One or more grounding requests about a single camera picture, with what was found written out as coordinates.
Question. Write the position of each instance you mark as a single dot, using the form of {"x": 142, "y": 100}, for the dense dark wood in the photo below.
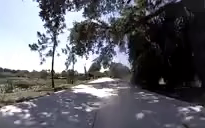
{"x": 170, "y": 50}

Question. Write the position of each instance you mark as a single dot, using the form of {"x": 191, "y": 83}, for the small thin tree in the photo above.
{"x": 72, "y": 68}

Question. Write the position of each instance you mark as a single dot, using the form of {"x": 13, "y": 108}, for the distant small tree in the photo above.
{"x": 94, "y": 67}

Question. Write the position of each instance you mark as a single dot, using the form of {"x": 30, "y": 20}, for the rough grassy ground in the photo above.
{"x": 10, "y": 89}

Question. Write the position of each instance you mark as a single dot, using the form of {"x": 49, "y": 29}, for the distant tree line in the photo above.
{"x": 6, "y": 70}

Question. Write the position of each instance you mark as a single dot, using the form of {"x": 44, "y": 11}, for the pale concrete road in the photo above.
{"x": 116, "y": 110}

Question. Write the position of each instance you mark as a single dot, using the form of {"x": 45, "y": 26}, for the tall thin tree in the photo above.
{"x": 52, "y": 68}

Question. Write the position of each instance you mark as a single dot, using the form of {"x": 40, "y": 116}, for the rough ground verge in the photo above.
{"x": 190, "y": 97}

